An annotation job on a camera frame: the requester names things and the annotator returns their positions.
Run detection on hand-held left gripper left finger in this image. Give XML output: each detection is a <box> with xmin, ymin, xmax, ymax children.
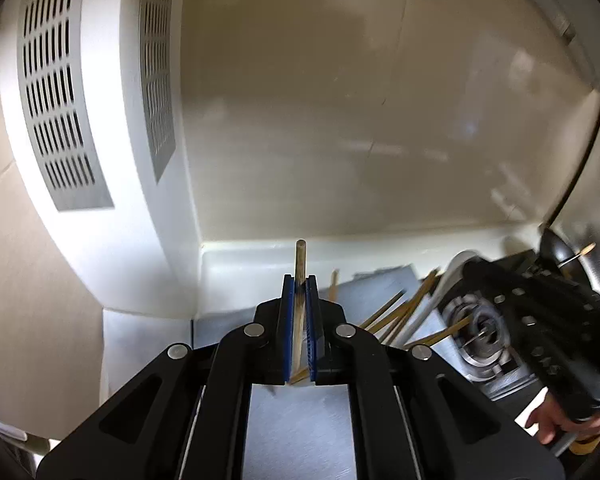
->
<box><xmin>36</xmin><ymin>274</ymin><xmax>299</xmax><ymax>480</ymax></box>

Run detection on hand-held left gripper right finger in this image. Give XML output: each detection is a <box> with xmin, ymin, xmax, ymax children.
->
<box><xmin>305</xmin><ymin>274</ymin><xmax>565</xmax><ymax>480</ymax></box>

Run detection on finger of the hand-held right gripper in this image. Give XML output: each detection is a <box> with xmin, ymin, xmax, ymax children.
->
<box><xmin>461</xmin><ymin>258</ymin><xmax>600</xmax><ymax>322</ymax></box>
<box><xmin>480</xmin><ymin>289</ymin><xmax>582</xmax><ymax>387</ymax></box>

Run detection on person's right hand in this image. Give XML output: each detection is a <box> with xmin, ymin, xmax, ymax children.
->
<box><xmin>524</xmin><ymin>394</ymin><xmax>600</xmax><ymax>457</ymax></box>

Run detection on gas stove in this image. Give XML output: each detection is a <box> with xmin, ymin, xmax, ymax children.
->
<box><xmin>440</xmin><ymin>252</ymin><xmax>561</xmax><ymax>403</ymax></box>

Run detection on wooden sticks on cloth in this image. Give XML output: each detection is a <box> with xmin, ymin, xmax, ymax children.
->
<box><xmin>405</xmin><ymin>250</ymin><xmax>478</xmax><ymax>347</ymax></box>

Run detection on grey woven mat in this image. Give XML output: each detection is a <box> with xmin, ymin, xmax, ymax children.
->
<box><xmin>240</xmin><ymin>264</ymin><xmax>433</xmax><ymax>480</ymax></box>

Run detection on white vented appliance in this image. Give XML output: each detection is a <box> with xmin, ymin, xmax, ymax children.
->
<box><xmin>0</xmin><ymin>0</ymin><xmax>207</xmax><ymax>322</ymax></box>

